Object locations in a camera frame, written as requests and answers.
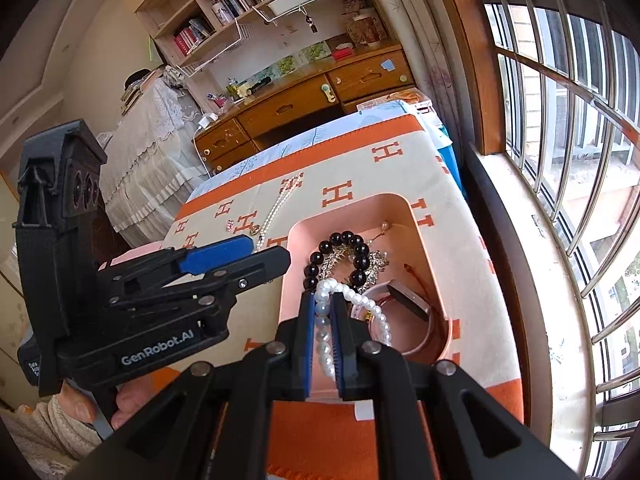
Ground pink strap smartwatch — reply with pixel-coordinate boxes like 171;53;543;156
350;280;435;356

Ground white pearl bracelet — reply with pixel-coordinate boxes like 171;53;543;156
312;277;394;382

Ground red small box on desk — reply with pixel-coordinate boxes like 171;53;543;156
332;44;354;60

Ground long pearl necklace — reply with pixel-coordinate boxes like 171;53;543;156
252;172;305;253

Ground wooden desk with drawers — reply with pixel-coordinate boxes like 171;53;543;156
194;41;416;174

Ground metal window security bars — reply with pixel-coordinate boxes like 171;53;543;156
482;0;639;479

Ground black bead bracelet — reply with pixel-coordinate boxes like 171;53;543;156
302;230;372;292

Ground person's left hand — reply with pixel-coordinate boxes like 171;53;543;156
55;376;155;429

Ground pink rectangular tray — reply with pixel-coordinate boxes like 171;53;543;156
278;192;455;401

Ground silver leaf rhinestone brooch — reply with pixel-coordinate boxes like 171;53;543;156
319;245;390;281

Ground pink bed sheet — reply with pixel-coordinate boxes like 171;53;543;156
100;242;162;270

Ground white wire hanging basket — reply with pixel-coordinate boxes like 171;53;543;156
174;20;252;78

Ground white lace covered furniture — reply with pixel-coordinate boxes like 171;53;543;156
98;75;208;247

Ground wooden bookshelf with books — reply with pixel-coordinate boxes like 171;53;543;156
124;0;347;112

